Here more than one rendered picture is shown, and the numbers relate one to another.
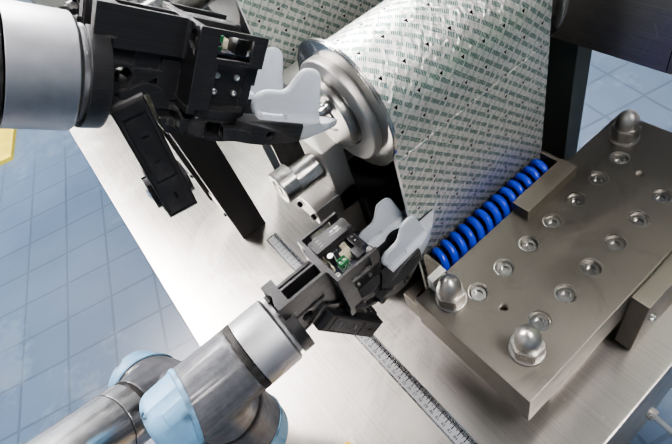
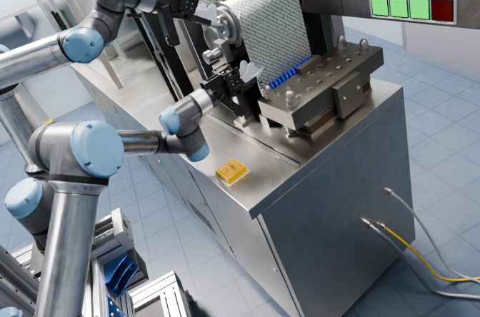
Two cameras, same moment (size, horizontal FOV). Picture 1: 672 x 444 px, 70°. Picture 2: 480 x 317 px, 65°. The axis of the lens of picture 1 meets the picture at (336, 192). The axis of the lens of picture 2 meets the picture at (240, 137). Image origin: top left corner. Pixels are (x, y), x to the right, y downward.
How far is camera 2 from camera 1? 75 cm
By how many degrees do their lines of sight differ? 13
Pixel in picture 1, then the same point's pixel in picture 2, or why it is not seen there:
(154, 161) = (169, 25)
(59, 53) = not seen: outside the picture
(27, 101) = not seen: outside the picture
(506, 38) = (280, 3)
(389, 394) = (251, 148)
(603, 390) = (331, 132)
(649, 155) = (349, 51)
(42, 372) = not seen: hidden behind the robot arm
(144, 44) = not seen: outside the picture
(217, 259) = not seen: hidden behind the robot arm
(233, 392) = (189, 108)
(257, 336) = (197, 93)
